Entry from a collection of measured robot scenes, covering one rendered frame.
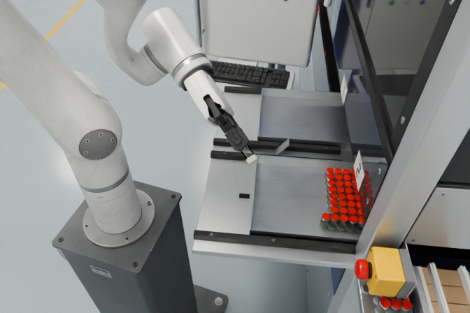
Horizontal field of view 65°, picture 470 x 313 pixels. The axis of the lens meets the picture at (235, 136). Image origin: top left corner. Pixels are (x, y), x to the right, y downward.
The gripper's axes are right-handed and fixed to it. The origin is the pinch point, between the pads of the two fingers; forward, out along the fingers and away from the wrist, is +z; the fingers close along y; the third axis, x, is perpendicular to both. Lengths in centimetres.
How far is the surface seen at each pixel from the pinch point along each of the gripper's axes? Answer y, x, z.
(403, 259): -8.1, 13.1, 37.7
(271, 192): -32.9, -4.2, 12.3
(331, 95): -64, 30, -5
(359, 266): -7.5, 5.1, 34.3
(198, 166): -149, -47, -27
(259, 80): -77, 12, -29
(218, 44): -85, 7, -56
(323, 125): -55, 21, 3
